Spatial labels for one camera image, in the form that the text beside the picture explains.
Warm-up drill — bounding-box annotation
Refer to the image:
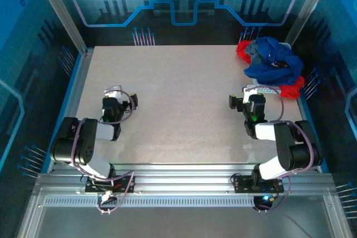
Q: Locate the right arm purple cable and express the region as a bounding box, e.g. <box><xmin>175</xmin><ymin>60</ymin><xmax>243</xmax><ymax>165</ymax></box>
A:
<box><xmin>244</xmin><ymin>85</ymin><xmax>315</xmax><ymax>213</ymax></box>

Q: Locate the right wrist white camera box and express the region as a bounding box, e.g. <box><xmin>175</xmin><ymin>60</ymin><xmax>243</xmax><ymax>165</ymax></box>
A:
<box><xmin>242</xmin><ymin>85</ymin><xmax>259</xmax><ymax>96</ymax></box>

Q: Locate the aluminium mounting rail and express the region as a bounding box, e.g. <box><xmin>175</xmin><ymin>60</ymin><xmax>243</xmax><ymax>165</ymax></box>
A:
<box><xmin>33</xmin><ymin>164</ymin><xmax>337</xmax><ymax>198</ymax></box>

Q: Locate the red t-shirt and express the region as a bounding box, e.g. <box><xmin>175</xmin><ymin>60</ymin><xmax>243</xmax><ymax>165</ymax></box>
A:
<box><xmin>236</xmin><ymin>40</ymin><xmax>306</xmax><ymax>100</ymax></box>

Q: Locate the aluminium side rail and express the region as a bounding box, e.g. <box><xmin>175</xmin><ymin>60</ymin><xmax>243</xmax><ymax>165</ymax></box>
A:
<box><xmin>46</xmin><ymin>48</ymin><xmax>94</xmax><ymax>173</ymax></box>
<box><xmin>290</xmin><ymin>43</ymin><xmax>321</xmax><ymax>173</ymax></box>

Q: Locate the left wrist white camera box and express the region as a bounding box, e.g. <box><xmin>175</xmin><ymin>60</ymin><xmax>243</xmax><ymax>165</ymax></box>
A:
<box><xmin>104</xmin><ymin>85</ymin><xmax>123</xmax><ymax>100</ymax></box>

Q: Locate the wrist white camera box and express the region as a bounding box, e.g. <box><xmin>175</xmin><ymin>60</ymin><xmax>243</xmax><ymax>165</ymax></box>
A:
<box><xmin>104</xmin><ymin>85</ymin><xmax>123</xmax><ymax>100</ymax></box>
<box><xmin>242</xmin><ymin>85</ymin><xmax>259</xmax><ymax>96</ymax></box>

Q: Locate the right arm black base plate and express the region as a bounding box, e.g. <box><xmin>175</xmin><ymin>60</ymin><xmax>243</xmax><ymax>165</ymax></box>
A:
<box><xmin>230</xmin><ymin>173</ymin><xmax>284</xmax><ymax>193</ymax></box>

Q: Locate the aluminium frame post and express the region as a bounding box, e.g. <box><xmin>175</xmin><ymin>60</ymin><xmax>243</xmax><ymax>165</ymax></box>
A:
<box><xmin>284</xmin><ymin>0</ymin><xmax>337</xmax><ymax>46</ymax></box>
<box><xmin>31</xmin><ymin>0</ymin><xmax>88</xmax><ymax>56</ymax></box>

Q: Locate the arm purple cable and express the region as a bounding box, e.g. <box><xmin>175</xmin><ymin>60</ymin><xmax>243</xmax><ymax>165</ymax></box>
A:
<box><xmin>244</xmin><ymin>85</ymin><xmax>315</xmax><ymax>213</ymax></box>
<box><xmin>69</xmin><ymin>89</ymin><xmax>138</xmax><ymax>215</ymax></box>

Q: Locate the blue t-shirt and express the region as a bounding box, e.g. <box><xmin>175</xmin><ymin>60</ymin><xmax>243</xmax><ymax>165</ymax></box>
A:
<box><xmin>244</xmin><ymin>36</ymin><xmax>304</xmax><ymax>86</ymax></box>

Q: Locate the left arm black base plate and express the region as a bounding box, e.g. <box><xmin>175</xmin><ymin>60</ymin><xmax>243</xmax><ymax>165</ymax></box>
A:
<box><xmin>84</xmin><ymin>174</ymin><xmax>137</xmax><ymax>193</ymax></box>

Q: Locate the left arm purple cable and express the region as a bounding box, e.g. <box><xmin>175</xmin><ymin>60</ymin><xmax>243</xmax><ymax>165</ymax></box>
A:
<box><xmin>69</xmin><ymin>89</ymin><xmax>138</xmax><ymax>215</ymax></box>

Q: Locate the slotted grey cable duct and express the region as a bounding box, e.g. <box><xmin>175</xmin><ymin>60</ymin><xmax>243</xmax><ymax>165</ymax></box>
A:
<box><xmin>44</xmin><ymin>196</ymin><xmax>256</xmax><ymax>208</ymax></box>

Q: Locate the small black electronics module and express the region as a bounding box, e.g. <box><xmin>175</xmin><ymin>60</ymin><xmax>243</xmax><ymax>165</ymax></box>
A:
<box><xmin>253</xmin><ymin>195</ymin><xmax>278</xmax><ymax>214</ymax></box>

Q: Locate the grey metal sheet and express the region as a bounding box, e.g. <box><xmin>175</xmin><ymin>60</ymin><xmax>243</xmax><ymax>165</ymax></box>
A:
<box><xmin>16</xmin><ymin>206</ymin><xmax>354</xmax><ymax>238</ymax></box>

